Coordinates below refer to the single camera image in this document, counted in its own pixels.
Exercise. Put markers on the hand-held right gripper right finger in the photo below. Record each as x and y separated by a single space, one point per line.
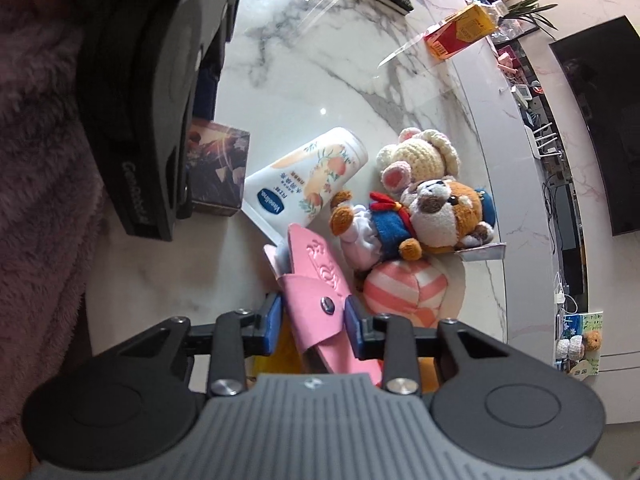
355 330

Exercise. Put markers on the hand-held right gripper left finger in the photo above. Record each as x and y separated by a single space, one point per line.
270 322

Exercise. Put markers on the pink leather key pouch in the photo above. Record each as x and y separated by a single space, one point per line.
320 280

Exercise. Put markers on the white plush pink striped body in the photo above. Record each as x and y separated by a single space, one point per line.
405 285

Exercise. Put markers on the dark printed card box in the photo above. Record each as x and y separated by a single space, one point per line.
220 160

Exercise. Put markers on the brown dog plush sailor outfit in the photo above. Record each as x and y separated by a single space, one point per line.
440 215

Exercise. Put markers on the white lotion bottle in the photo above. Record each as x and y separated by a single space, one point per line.
300 175

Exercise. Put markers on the cream crochet bunny doll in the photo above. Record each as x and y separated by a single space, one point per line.
425 157

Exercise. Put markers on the amber tea bottle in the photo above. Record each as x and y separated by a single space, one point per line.
465 30

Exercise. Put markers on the green plant in glass vase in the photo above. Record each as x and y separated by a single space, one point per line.
532 12

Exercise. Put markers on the person's pink fleece robe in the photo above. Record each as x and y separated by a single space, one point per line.
40 185

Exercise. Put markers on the small white display device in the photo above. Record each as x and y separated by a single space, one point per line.
522 95

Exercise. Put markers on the white marble television cabinet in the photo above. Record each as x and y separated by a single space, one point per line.
520 200

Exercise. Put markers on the white router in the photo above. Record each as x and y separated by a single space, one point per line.
540 142

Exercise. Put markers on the green painted picture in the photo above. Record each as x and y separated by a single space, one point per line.
580 322

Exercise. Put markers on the round paper fan ornament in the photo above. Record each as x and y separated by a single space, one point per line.
584 367

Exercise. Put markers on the small brown teddy bear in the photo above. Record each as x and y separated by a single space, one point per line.
593 341

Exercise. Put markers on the black curved television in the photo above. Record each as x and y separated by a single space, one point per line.
600 120

